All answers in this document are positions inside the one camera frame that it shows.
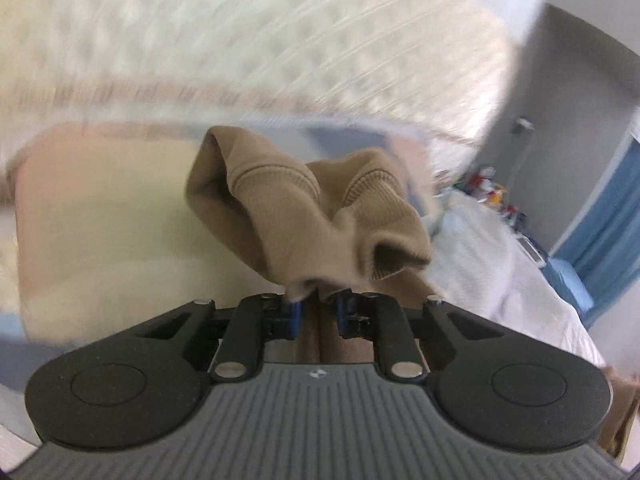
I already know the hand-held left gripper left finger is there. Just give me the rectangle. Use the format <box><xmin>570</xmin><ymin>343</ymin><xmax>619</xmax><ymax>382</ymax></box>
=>
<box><xmin>132</xmin><ymin>292</ymin><xmax>303</xmax><ymax>382</ymax></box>

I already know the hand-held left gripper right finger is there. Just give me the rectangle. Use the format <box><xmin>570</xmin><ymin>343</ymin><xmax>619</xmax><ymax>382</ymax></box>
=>
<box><xmin>336</xmin><ymin>291</ymin><xmax>503</xmax><ymax>380</ymax></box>

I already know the brown hoodie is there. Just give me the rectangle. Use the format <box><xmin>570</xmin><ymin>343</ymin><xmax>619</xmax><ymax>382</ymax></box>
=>
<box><xmin>185</xmin><ymin>125</ymin><xmax>640</xmax><ymax>468</ymax></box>

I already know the pale dotted duvet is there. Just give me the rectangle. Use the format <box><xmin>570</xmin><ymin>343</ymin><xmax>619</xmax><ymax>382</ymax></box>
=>
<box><xmin>425</xmin><ymin>190</ymin><xmax>606</xmax><ymax>366</ymax></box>

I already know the cluster of toiletry bottles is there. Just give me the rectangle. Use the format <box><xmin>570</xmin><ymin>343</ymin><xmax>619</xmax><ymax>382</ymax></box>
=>
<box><xmin>452</xmin><ymin>167</ymin><xmax>526</xmax><ymax>226</ymax></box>

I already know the patchwork pillow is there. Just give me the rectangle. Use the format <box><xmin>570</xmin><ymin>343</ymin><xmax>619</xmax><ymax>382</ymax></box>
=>
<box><xmin>0</xmin><ymin>120</ymin><xmax>436</xmax><ymax>346</ymax></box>

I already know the blue covered chair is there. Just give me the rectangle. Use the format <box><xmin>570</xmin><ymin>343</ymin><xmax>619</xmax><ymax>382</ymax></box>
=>
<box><xmin>542</xmin><ymin>257</ymin><xmax>596</xmax><ymax>318</ymax></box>

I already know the blue curtain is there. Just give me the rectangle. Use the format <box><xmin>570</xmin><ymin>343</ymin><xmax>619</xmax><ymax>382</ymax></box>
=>
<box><xmin>550</xmin><ymin>130</ymin><xmax>640</xmax><ymax>286</ymax></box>

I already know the cream quilted headboard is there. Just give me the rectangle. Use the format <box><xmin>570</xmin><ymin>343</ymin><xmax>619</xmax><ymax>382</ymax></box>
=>
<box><xmin>0</xmin><ymin>0</ymin><xmax>551</xmax><ymax>176</ymax></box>

